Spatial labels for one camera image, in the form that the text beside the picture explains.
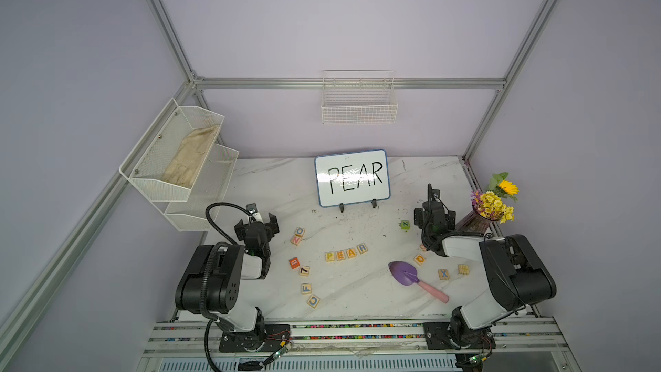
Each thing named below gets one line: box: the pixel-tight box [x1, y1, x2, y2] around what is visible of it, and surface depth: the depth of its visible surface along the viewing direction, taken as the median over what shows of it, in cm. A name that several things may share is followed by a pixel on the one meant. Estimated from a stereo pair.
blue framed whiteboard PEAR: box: [314, 148, 391, 208], surface depth 103 cm
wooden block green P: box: [324, 251, 336, 263], surface depth 90 cm
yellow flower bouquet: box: [469, 172, 520, 224], surface depth 79 cm
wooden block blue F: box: [300, 282, 313, 295], surface depth 84 cm
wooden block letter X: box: [438, 268, 451, 280], surface depth 87 cm
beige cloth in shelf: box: [161, 124, 221, 189], surface depth 81 cm
